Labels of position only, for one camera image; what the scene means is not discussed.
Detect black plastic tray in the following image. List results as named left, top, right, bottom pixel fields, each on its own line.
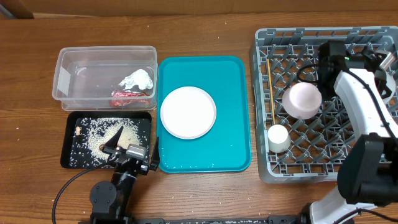
left=60, top=111, right=152, bottom=168

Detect teal serving tray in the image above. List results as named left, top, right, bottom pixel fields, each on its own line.
left=157, top=56, right=251, bottom=174

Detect grey dishwasher rack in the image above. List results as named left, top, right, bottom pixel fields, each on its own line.
left=251, top=26, right=397, bottom=184

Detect white cup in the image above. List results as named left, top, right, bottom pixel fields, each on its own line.
left=267, top=124, right=290, bottom=153

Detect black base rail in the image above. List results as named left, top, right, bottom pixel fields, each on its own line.
left=134, top=215, right=301, bottom=224

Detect red foil snack wrapper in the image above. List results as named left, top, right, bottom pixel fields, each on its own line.
left=109, top=90, right=150, bottom=107

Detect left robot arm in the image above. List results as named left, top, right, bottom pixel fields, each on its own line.
left=90, top=128, right=160, bottom=224

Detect grey bowl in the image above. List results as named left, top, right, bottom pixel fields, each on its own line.
left=376, top=71, right=396, bottom=104

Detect wooden chopstick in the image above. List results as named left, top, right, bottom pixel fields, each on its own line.
left=267, top=58, right=276, bottom=125

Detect large pink plate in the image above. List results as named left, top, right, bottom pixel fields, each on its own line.
left=160, top=86, right=217, bottom=140

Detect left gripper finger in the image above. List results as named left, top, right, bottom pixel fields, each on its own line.
left=104, top=126, right=124, bottom=149
left=150, top=137, right=160, bottom=171

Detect white napkin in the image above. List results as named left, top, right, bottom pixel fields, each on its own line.
left=118, top=69, right=154, bottom=90

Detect clear plastic bin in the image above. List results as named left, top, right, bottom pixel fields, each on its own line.
left=52, top=45, right=159, bottom=111

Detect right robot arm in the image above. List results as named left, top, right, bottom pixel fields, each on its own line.
left=297, top=40, right=397, bottom=223

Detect small pink plate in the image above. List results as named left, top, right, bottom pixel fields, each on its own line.
left=282, top=83, right=322, bottom=119

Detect rice food scraps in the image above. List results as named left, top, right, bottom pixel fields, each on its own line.
left=66, top=118, right=151, bottom=169

